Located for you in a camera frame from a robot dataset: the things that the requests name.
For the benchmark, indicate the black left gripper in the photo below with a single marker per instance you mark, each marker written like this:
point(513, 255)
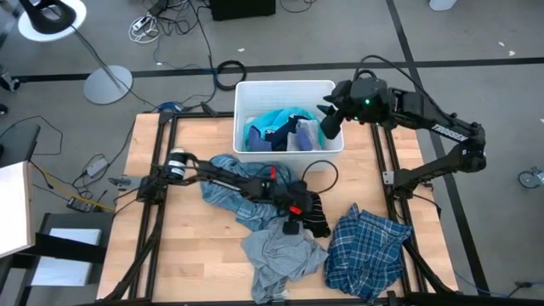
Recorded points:
point(297, 197)

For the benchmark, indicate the blue purple sock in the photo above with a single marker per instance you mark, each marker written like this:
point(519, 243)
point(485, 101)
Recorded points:
point(257, 142)
point(304, 139)

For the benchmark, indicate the grey t-shirt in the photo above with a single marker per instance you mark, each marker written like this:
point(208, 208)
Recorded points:
point(276, 259)

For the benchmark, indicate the white power strip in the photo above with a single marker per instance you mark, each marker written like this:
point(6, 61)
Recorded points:
point(142, 23)

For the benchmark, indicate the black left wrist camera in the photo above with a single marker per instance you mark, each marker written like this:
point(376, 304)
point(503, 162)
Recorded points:
point(291, 227)

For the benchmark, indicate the pale grey cloth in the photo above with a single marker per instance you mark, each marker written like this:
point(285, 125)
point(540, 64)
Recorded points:
point(311, 126)

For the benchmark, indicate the white plastic laundry basket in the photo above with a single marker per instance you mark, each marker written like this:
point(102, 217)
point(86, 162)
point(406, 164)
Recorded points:
point(255, 98)

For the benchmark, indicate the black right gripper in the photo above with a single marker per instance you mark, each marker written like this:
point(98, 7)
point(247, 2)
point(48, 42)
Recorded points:
point(346, 100)

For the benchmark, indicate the pale wooden board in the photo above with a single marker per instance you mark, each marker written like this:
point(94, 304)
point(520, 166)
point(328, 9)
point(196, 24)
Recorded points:
point(15, 208)

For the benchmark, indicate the black monitor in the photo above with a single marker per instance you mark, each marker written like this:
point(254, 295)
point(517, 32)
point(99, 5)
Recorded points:
point(17, 144)

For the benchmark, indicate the grey caster wheel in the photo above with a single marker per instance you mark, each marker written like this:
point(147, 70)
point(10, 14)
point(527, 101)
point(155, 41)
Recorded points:
point(531, 177)

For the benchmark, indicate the blue denim garment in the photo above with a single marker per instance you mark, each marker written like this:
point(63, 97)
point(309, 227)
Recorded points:
point(251, 212)

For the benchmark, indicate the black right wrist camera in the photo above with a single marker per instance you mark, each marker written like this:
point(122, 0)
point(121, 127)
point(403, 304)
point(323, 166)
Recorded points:
point(331, 125)

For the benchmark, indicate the black box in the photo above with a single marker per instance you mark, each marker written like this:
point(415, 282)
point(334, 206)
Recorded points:
point(242, 8)

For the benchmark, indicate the grey power adapter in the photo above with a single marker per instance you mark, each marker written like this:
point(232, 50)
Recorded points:
point(97, 166)

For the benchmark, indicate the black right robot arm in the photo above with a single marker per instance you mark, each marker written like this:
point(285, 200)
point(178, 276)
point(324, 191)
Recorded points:
point(446, 127)

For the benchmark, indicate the blue plaid shirt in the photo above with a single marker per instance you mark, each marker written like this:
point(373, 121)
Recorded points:
point(365, 255)

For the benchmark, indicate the navy cloth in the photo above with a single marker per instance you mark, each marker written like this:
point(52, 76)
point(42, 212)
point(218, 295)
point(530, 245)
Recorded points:
point(280, 132)

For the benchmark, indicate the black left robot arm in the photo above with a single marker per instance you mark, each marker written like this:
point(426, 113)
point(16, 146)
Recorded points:
point(229, 183)

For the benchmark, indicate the stand with round grey base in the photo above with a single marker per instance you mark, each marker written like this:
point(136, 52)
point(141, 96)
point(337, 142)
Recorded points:
point(108, 85)

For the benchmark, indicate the white round disc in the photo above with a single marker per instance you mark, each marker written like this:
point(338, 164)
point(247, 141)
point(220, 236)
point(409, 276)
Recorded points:
point(42, 37)

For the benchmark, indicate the black striped garment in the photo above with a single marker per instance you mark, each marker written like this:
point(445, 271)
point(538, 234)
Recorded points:
point(318, 221)

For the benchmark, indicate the black cart with white panels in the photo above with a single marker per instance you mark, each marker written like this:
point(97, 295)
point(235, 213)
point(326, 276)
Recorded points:
point(68, 251)

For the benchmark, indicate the white object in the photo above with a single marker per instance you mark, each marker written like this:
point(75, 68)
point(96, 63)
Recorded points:
point(442, 4)

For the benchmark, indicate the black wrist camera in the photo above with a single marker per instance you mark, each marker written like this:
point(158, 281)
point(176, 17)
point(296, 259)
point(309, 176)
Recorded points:
point(331, 125)
point(291, 227)

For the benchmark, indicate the teal cloth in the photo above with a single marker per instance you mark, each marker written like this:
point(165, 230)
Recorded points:
point(272, 119)

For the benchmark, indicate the black aluminium rig frame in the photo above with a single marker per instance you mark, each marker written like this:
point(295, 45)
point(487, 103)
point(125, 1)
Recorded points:
point(191, 115)

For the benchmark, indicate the small black device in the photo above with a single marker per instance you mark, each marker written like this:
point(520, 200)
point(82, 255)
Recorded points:
point(80, 205)

